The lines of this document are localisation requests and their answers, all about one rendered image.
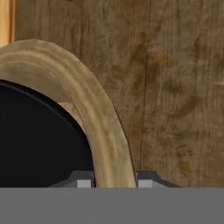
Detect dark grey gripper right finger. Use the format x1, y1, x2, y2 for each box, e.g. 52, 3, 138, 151
135, 171, 180, 188

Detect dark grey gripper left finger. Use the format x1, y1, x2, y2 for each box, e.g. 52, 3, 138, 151
50, 170, 96, 188

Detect black bowl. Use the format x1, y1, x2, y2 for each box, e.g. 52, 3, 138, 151
0, 79, 95, 188

